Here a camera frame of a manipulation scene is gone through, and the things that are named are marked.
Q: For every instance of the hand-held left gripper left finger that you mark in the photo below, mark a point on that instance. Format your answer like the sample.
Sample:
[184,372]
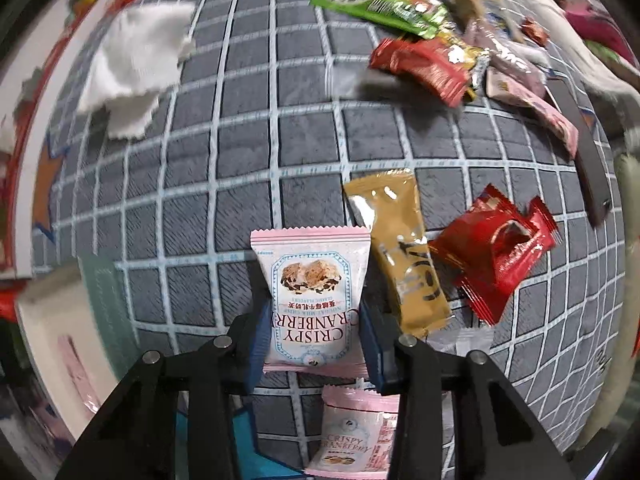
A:
[261,342]

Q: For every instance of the white cloth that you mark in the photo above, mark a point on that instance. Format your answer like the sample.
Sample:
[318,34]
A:
[135,55]

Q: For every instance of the white board with red edge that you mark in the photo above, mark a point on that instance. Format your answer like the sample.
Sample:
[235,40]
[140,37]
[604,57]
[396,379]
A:
[30,125]

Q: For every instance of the grey checkered mat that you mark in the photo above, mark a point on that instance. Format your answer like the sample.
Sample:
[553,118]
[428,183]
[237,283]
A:
[310,145]

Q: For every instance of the small gold snack packet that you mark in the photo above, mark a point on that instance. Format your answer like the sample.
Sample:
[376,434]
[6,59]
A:
[464,54]

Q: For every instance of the mauve snack packet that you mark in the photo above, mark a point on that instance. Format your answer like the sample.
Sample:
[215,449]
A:
[505,55]

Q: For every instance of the long pale pink snack packet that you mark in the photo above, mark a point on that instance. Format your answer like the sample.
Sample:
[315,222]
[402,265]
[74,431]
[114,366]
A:
[540,110]

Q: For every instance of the pink cloth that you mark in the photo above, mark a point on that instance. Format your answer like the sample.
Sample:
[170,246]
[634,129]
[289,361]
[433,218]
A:
[595,25]

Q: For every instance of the tan snack packet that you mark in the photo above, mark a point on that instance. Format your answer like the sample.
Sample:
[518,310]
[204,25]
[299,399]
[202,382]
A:
[400,240]

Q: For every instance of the flat red snack packet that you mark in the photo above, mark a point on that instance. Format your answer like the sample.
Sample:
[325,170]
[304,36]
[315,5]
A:
[425,65]

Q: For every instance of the white box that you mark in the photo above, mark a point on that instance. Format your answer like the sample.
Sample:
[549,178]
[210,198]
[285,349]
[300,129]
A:
[50,330]

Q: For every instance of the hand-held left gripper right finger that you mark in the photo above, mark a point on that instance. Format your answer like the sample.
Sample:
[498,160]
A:
[374,352]

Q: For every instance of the black flat device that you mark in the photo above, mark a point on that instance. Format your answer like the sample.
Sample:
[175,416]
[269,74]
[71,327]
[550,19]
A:
[585,160]

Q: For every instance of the green snack packet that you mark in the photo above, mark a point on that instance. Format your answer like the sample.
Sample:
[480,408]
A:
[380,2]

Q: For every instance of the small brown candy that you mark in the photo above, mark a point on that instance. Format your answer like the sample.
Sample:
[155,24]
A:
[535,31]

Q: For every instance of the crumpled red snack packet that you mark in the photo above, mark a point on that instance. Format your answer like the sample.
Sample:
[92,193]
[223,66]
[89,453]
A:
[480,255]

